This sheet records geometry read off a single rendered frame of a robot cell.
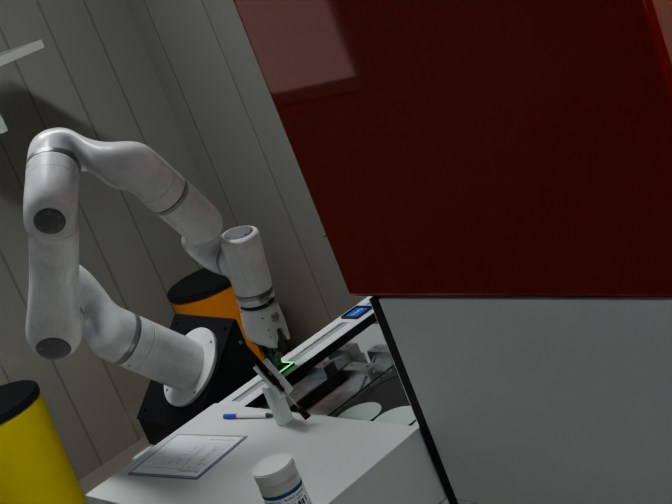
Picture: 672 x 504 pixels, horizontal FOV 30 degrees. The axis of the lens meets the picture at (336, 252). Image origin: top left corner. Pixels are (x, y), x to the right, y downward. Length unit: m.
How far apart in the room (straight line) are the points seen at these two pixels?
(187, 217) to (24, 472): 2.33
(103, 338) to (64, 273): 0.24
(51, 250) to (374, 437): 0.74
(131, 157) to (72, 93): 2.99
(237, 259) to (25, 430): 2.16
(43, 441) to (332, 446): 2.50
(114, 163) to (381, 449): 0.72
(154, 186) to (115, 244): 3.01
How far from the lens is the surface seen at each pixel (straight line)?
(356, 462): 2.19
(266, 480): 2.05
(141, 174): 2.37
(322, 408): 2.67
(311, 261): 5.24
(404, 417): 2.44
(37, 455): 4.65
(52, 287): 2.59
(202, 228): 2.48
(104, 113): 5.40
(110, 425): 5.42
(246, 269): 2.58
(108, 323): 2.75
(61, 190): 2.37
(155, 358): 2.79
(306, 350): 2.80
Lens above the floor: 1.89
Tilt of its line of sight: 16 degrees down
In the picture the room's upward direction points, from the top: 22 degrees counter-clockwise
